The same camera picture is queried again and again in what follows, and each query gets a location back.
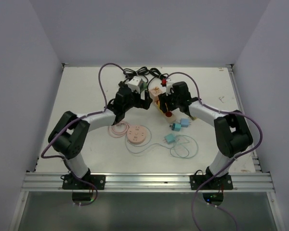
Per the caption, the beige wooden power strip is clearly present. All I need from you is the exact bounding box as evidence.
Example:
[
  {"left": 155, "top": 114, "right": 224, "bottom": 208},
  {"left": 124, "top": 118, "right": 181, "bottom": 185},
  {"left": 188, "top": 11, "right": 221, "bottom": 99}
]
[{"left": 154, "top": 100, "right": 177, "bottom": 124}]

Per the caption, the yellow cube adapter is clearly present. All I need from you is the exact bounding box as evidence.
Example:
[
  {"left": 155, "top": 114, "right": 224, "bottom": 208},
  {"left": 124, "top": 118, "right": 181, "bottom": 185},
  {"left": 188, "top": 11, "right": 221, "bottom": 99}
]
[{"left": 157, "top": 101, "right": 169, "bottom": 114}]

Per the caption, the light pink cube adapter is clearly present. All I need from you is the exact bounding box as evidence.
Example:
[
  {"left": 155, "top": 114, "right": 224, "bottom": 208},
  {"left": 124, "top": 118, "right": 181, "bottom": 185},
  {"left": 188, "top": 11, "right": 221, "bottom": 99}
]
[{"left": 149, "top": 87, "right": 163, "bottom": 102}]

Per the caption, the teal dual usb charger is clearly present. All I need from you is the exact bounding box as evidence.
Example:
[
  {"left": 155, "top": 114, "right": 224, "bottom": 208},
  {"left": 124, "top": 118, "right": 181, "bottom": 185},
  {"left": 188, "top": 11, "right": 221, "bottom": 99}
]
[{"left": 169, "top": 123, "right": 182, "bottom": 131}]

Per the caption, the pink round socket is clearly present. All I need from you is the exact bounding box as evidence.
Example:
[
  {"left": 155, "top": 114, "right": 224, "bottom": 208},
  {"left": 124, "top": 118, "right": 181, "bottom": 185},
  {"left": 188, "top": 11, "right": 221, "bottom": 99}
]
[{"left": 126, "top": 125, "right": 147, "bottom": 144}]

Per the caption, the light teal charger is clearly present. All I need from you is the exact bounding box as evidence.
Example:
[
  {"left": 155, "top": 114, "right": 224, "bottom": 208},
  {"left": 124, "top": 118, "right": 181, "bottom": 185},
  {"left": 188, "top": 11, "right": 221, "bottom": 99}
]
[{"left": 163, "top": 134, "right": 176, "bottom": 144}]

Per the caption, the light blue charger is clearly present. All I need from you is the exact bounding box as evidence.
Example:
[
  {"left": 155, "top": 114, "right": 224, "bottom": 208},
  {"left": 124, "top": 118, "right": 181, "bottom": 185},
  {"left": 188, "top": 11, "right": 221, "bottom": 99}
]
[{"left": 180, "top": 118, "right": 191, "bottom": 128}]

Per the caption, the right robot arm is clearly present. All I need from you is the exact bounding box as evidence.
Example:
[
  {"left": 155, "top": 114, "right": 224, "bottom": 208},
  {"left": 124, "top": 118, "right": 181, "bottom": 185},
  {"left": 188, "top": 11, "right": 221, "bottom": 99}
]
[{"left": 158, "top": 80, "right": 253, "bottom": 189}]

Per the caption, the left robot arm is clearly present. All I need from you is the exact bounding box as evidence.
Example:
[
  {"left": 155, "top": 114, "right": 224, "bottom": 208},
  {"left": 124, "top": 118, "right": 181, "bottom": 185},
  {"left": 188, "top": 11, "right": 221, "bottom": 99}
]
[{"left": 48, "top": 85, "right": 153, "bottom": 189}]

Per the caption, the dark green cube adapter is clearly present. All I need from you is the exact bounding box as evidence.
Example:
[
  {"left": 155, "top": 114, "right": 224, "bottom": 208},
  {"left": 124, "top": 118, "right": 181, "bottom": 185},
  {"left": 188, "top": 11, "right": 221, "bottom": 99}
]
[{"left": 140, "top": 82, "right": 147, "bottom": 92}]

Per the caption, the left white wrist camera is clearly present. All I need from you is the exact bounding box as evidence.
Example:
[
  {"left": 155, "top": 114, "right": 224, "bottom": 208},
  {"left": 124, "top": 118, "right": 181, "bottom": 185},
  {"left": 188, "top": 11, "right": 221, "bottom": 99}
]
[{"left": 127, "top": 77, "right": 144, "bottom": 93}]

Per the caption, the pink socket cord with plug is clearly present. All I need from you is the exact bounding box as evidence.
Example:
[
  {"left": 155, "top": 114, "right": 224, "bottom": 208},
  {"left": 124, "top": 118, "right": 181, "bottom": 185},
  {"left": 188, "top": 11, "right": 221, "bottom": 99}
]
[{"left": 107, "top": 122, "right": 130, "bottom": 138}]

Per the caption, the black cord of green strip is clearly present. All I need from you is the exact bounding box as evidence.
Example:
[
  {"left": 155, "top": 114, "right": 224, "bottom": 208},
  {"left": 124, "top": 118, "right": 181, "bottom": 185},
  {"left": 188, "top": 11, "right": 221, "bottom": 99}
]
[{"left": 118, "top": 66, "right": 151, "bottom": 88}]

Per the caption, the light blue thin cable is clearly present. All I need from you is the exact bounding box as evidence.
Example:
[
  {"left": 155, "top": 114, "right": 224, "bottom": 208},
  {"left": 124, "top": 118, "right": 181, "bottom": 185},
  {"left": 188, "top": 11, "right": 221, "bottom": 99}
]
[{"left": 124, "top": 127, "right": 181, "bottom": 154}]

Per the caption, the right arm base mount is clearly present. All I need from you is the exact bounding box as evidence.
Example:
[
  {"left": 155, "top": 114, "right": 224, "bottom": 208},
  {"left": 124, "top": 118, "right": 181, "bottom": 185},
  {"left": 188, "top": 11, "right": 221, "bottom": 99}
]
[{"left": 189, "top": 170, "right": 234, "bottom": 190}]

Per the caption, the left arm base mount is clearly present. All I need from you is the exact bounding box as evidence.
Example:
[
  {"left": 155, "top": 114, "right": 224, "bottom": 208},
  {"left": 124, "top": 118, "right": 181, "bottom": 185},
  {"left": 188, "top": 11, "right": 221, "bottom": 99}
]
[{"left": 60, "top": 173, "right": 106, "bottom": 190}]

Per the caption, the aluminium rail frame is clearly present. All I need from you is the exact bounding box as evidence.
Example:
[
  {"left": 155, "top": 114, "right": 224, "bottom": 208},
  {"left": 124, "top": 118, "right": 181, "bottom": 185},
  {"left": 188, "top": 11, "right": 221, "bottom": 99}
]
[{"left": 21, "top": 172, "right": 275, "bottom": 193}]

